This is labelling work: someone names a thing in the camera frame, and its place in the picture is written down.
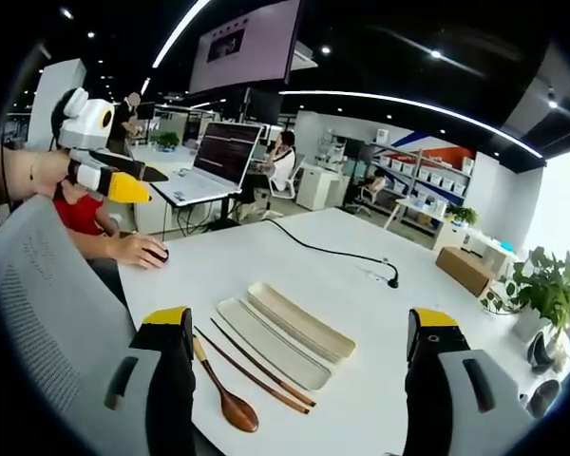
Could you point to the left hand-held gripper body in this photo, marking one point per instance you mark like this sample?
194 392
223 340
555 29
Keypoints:
88 126

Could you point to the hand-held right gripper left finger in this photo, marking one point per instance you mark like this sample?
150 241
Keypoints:
123 404

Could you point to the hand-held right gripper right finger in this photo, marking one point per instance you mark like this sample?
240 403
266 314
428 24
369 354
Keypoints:
461 408

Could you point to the wooden spoon utensil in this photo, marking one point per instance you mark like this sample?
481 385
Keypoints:
237 408

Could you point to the wooden chopstick utensil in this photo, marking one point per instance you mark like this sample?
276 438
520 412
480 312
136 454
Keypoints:
254 373
266 363

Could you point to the beige cutlery case lid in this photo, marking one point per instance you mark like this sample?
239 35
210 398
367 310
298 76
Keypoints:
273 347

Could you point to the beige cutlery case base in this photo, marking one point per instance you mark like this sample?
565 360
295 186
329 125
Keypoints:
300 319

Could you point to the white standing desk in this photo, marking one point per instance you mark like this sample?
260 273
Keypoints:
171 190

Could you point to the green plant on desk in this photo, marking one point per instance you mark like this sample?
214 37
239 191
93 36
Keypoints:
166 140

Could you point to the dark computer mouse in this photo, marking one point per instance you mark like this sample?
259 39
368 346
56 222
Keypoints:
160 255

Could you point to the dark round desk object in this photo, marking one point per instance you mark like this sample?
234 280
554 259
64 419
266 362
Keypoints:
544 396

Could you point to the white open laptop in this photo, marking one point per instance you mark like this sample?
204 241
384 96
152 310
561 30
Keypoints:
223 152

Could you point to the dark curved desk object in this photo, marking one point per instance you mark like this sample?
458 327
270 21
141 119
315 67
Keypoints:
541 351

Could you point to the brown cardboard box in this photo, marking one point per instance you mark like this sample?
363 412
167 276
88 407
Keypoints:
463 270

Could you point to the white office chair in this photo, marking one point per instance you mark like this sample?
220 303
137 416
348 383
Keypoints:
290 183

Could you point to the large hanging display screen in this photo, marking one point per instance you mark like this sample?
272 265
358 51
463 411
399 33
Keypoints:
247 45

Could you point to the white low cabinet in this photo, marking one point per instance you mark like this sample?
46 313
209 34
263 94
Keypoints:
318 187

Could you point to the small green potted plant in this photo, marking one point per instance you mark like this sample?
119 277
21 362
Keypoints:
463 214

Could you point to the storage shelf with white bins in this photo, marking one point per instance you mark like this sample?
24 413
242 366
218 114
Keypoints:
423 178

